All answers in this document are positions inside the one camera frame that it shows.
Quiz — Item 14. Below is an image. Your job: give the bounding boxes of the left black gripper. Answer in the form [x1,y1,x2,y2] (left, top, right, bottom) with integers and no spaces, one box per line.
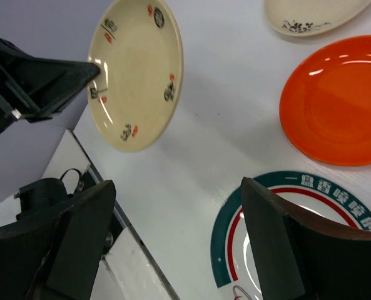
[0,38,100,134]

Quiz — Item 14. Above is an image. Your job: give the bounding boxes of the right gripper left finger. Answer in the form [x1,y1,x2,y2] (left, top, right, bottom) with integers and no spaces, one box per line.
[0,179,116,299]

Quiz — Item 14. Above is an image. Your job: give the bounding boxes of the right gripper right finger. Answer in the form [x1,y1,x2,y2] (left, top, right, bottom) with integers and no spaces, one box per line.
[240,177,371,299]

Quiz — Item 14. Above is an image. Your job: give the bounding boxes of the white plate teal red rim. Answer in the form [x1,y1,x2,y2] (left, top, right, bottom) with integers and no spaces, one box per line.
[210,171,371,299]

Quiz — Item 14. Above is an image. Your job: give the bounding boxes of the cream plate small motifs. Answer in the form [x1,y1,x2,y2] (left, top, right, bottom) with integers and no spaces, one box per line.
[87,1,184,153]

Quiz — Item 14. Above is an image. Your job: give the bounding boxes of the orange plate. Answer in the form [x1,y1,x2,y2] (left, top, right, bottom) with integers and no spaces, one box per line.
[279,35,371,166]

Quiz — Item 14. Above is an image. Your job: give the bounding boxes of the cream plate black brush mark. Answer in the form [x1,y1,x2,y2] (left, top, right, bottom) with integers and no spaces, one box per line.
[263,0,371,37]

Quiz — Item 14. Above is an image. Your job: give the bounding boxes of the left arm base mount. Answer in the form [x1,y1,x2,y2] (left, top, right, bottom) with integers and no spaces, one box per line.
[11,175,116,263]

